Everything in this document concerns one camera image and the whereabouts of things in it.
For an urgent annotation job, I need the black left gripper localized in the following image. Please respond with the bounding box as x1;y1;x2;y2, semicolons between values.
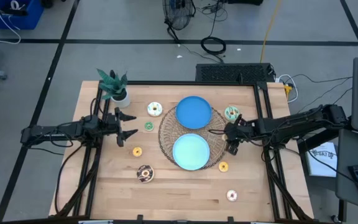
103;107;139;147

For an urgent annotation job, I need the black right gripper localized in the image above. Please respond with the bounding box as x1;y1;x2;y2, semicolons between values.
224;113;254;156

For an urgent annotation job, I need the large mint frosted donut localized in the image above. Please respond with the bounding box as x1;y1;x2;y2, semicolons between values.
224;105;241;122

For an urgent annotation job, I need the large white sprinkle donut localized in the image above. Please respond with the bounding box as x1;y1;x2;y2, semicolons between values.
147;101;163;118

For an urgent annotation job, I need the large chocolate frosted donut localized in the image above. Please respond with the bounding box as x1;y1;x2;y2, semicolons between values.
136;164;155;184

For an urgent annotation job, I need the white plant pot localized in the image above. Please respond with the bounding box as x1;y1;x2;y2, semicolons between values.
110;90;131;109

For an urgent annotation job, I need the green leafy plant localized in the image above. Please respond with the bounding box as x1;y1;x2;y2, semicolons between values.
96;68;129;101

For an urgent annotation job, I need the round woven placemat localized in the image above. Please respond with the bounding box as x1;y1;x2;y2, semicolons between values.
158;105;231;171

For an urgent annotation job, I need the dark blue plate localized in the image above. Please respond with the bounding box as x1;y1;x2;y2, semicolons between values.
175;95;213;130

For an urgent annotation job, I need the light blue plate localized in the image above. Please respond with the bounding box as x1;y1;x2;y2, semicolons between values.
172;133;211;171

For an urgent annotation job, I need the black mesh computer tower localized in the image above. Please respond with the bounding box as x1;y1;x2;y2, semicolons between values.
195;63;276;83

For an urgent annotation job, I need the white printed manual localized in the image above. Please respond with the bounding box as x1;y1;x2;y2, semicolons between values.
305;141;338;178

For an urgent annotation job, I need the black floor fan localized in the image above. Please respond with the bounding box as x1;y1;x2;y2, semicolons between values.
162;0;196;44

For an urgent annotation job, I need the flat black floor item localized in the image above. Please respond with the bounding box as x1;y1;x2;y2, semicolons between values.
227;0;264;6

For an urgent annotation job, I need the blue plastic bin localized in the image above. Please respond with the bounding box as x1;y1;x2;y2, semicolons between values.
0;0;45;30

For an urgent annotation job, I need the black aluminium table frame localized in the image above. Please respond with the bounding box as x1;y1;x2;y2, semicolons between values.
54;80;315;224

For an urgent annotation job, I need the looped white cable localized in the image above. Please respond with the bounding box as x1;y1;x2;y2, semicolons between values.
277;73;300;104

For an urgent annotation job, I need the coiled black cable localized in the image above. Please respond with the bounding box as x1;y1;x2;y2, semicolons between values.
200;36;227;56

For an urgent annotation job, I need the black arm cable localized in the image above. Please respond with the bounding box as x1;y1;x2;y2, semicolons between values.
53;144;85;215
303;149;354;184

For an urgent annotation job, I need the thin black cable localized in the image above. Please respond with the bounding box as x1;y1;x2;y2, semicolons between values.
296;86;353;114
283;73;353;85

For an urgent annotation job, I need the long yellow cable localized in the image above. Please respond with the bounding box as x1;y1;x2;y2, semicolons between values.
259;0;283;64

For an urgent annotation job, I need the long white cable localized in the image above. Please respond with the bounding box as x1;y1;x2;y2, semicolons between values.
0;0;22;45

